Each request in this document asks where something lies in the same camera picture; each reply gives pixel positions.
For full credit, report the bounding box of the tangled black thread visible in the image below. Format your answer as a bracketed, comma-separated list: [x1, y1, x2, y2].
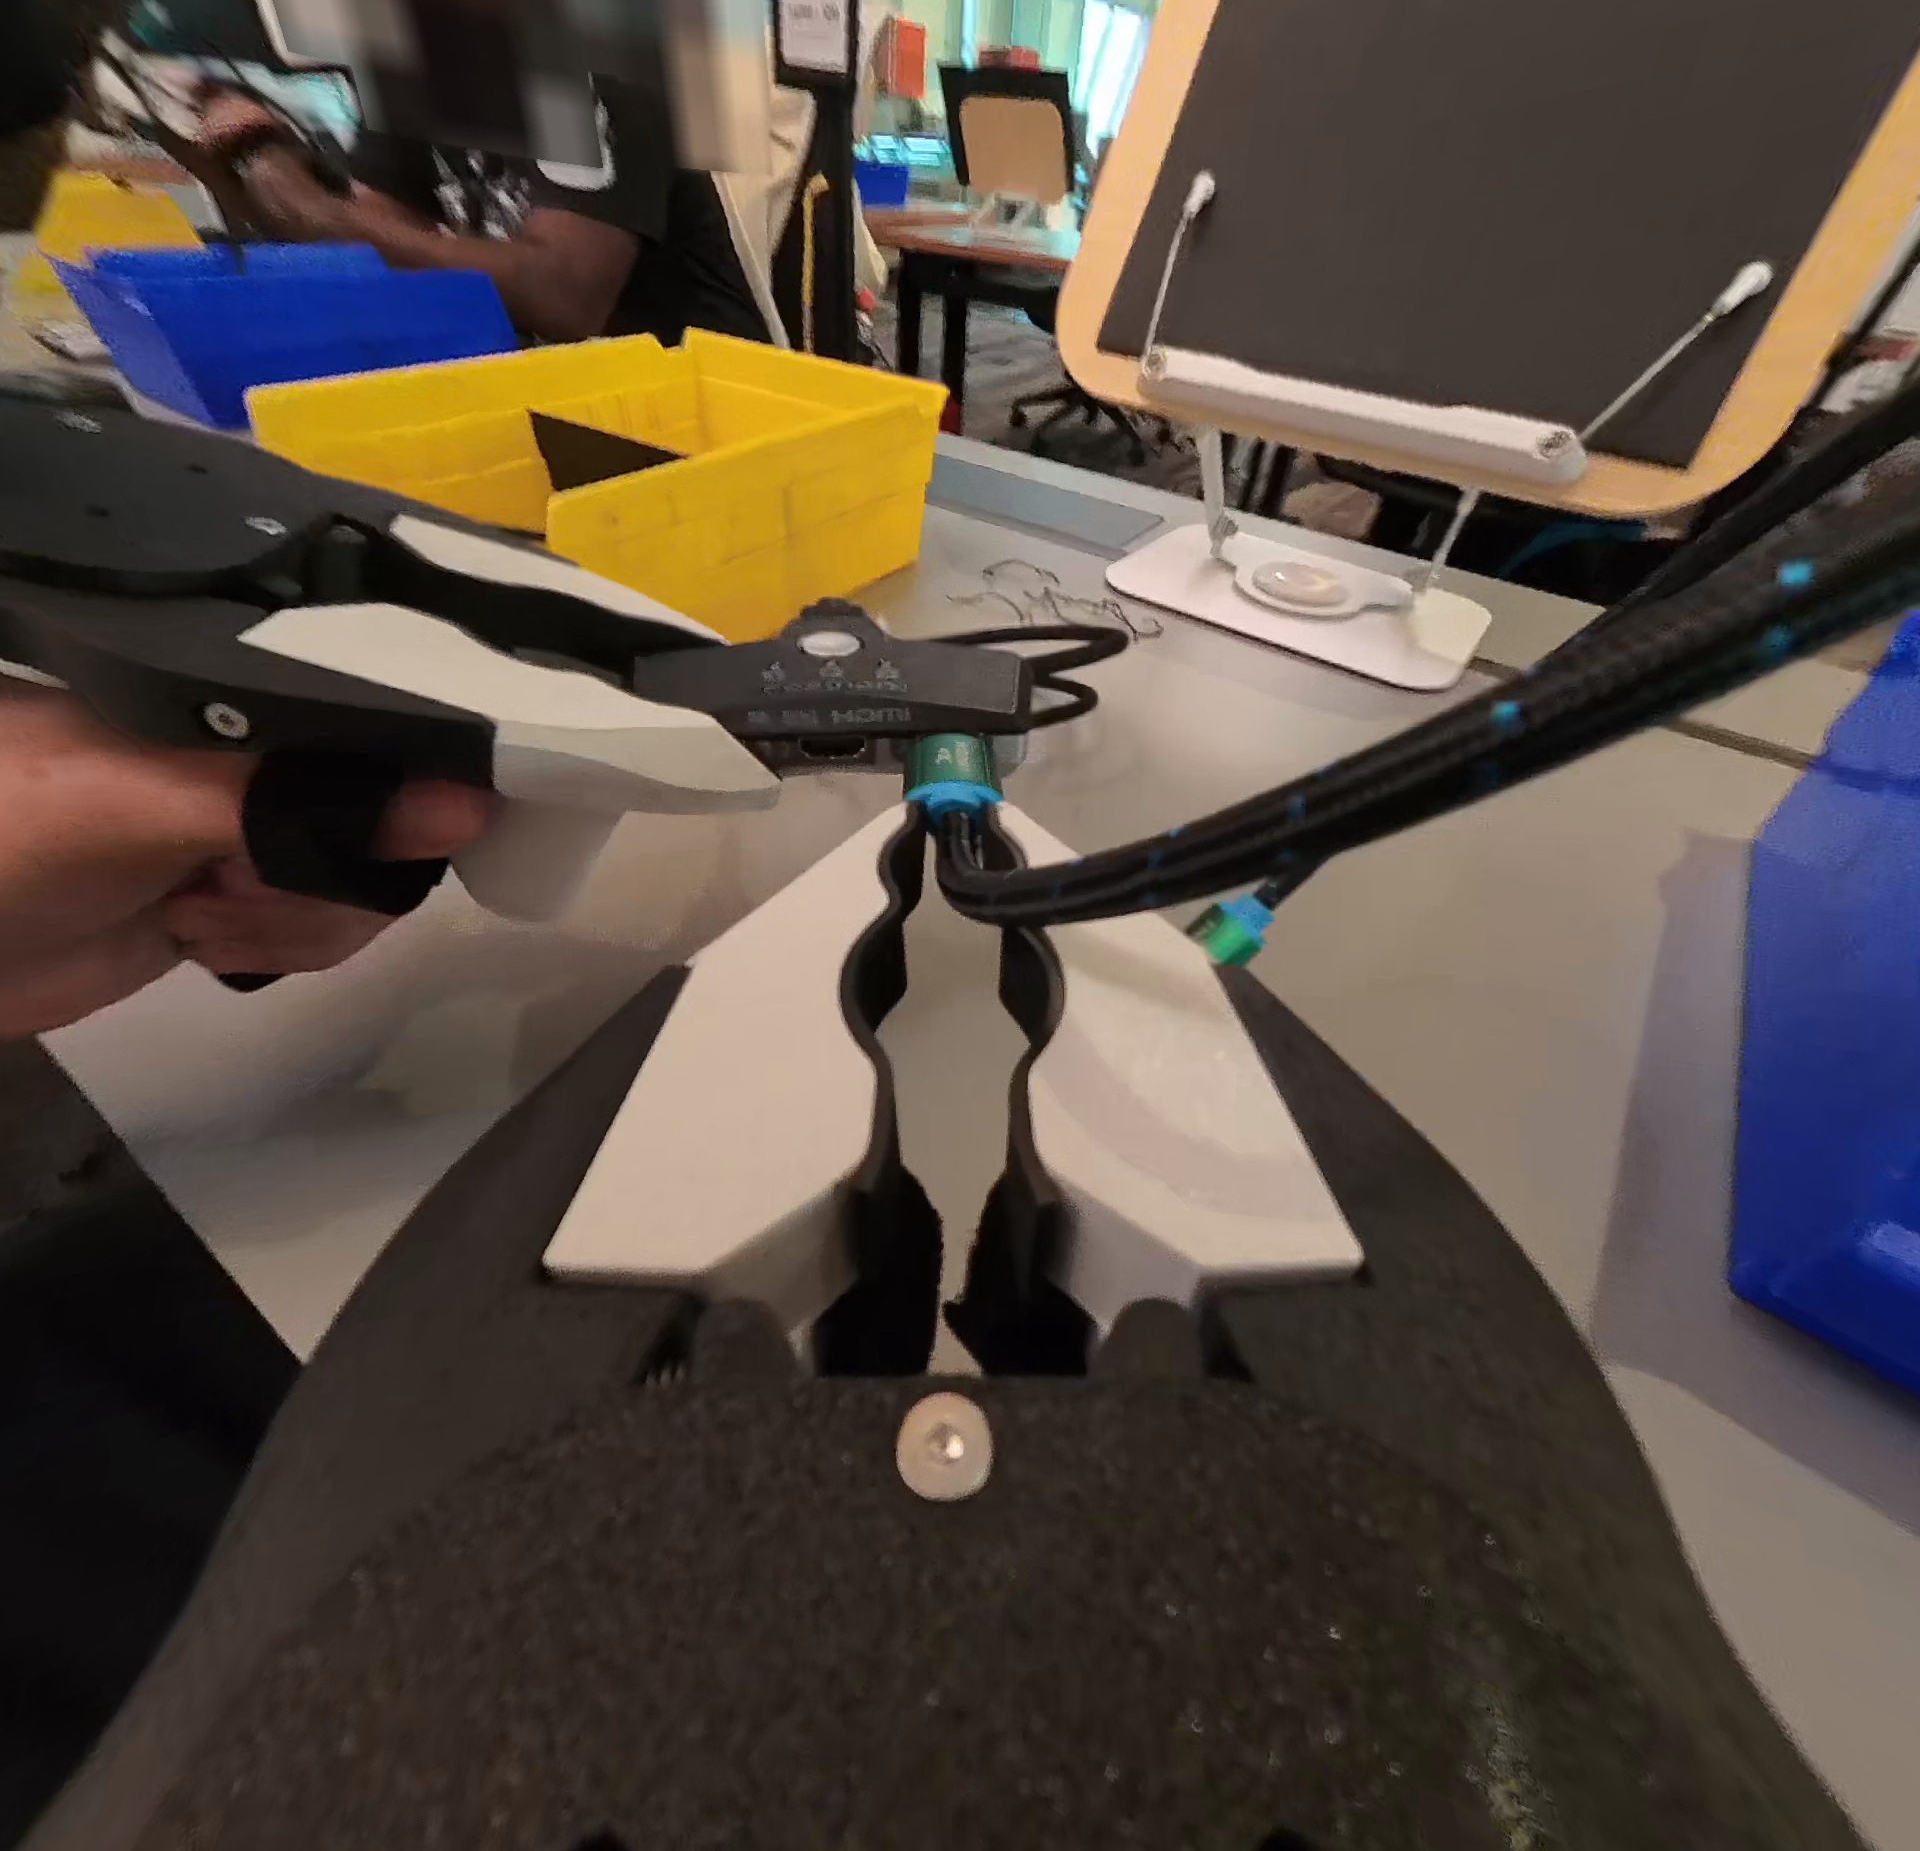
[943, 554, 1162, 641]

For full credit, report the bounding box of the tan-backed chair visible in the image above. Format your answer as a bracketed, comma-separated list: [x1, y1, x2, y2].
[939, 60, 1085, 228]

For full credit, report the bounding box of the blue plastic bin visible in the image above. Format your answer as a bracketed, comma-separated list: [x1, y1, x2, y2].
[50, 238, 521, 429]
[1724, 649, 1920, 1393]

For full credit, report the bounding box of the black bin divider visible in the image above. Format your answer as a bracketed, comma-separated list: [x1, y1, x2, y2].
[527, 411, 686, 498]

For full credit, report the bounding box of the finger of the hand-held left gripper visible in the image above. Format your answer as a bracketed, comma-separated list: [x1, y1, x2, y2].
[240, 602, 786, 818]
[336, 510, 729, 672]

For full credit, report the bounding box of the black and white sign stand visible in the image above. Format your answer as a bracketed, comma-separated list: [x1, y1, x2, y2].
[767, 0, 869, 368]

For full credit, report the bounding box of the wooden-framed black book stand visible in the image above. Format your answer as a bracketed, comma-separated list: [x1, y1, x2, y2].
[1055, 0, 1920, 690]

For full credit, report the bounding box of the yellow plastic bin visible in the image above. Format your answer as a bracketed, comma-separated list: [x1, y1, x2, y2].
[247, 329, 950, 644]

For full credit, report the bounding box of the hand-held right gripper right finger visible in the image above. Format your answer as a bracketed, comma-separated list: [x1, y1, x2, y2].
[950, 805, 1365, 1372]

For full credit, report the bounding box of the black hdmi switch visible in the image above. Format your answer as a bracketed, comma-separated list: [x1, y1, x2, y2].
[629, 602, 1036, 779]

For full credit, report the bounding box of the person's left hand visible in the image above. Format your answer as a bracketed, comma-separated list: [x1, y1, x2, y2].
[0, 681, 497, 1043]

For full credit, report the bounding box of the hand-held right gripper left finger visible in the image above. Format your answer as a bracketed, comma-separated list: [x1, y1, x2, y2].
[543, 818, 939, 1372]

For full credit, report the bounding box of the black braided hdmi cable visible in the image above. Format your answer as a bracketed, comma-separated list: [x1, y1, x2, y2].
[901, 381, 1920, 973]

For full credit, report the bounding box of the black switch cable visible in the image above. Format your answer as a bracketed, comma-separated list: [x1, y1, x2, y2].
[958, 622, 1130, 730]

